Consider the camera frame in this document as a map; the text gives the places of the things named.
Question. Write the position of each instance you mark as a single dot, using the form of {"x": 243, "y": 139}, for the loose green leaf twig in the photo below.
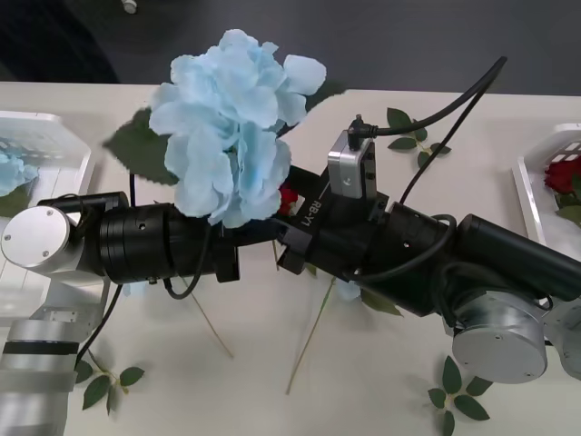
{"x": 472, "y": 406}
{"x": 131, "y": 376}
{"x": 399, "y": 119}

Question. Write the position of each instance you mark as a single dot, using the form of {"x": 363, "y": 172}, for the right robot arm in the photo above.
{"x": 499, "y": 254}

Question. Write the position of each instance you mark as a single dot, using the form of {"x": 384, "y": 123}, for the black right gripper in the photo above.
{"x": 349, "y": 236}

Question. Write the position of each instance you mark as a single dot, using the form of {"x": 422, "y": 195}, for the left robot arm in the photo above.
{"x": 41, "y": 236}

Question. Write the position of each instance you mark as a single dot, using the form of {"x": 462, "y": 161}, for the small white round object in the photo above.
{"x": 129, "y": 5}

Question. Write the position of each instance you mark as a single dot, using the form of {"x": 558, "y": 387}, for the red rose with green stem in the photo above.
{"x": 287, "y": 197}
{"x": 563, "y": 175}

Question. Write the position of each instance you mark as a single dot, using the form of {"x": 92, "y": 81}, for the shallow white box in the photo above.
{"x": 68, "y": 181}
{"x": 533, "y": 181}

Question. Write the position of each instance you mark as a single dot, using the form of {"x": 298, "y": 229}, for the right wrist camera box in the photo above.
{"x": 351, "y": 168}

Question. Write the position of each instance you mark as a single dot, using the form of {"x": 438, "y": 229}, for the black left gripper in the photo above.
{"x": 227, "y": 261}

